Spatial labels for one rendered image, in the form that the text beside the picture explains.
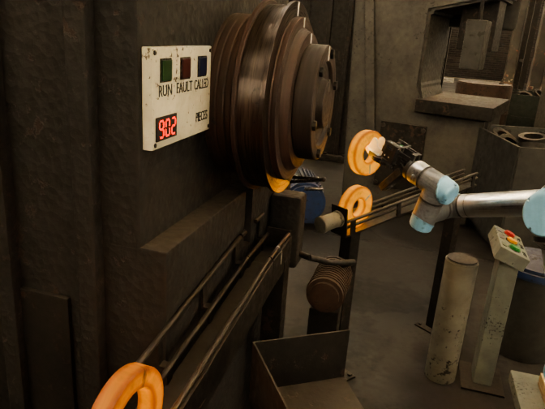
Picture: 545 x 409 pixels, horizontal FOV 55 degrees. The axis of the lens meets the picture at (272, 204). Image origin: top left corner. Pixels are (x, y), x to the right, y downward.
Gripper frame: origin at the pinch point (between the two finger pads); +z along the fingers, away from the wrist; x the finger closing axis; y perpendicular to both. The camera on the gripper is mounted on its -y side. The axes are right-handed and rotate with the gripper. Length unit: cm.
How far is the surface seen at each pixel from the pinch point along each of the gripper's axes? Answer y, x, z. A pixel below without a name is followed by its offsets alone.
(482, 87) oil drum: -56, -387, 176
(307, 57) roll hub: 35, 52, -15
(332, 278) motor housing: -35.5, 21.1, -20.2
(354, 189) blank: -14.5, 2.9, -3.1
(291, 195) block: -11.9, 32.5, -3.1
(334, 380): -16, 66, -62
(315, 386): -16, 71, -61
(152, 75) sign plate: 34, 94, -23
